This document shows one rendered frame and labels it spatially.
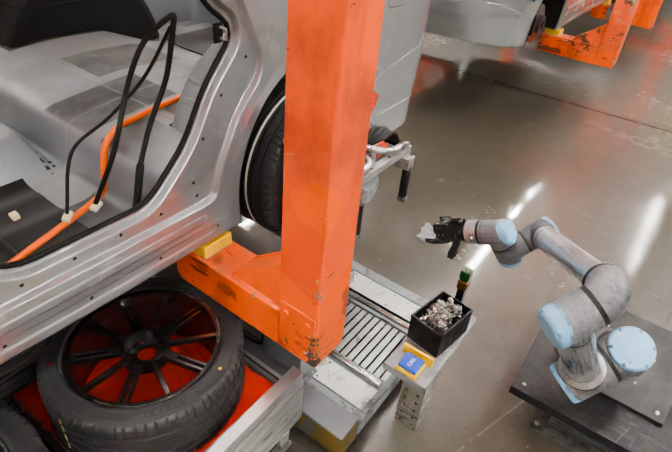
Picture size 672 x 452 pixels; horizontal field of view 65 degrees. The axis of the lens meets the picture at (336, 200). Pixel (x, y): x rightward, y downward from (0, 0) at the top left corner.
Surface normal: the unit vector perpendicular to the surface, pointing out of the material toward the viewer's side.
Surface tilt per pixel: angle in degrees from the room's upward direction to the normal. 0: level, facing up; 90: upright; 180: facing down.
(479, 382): 0
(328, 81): 90
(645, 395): 43
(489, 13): 91
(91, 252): 90
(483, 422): 0
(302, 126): 90
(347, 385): 0
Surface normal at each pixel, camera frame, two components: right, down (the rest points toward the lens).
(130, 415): 0.07, -0.83
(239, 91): 0.80, 0.39
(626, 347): -0.26, -0.37
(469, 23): -0.24, 0.72
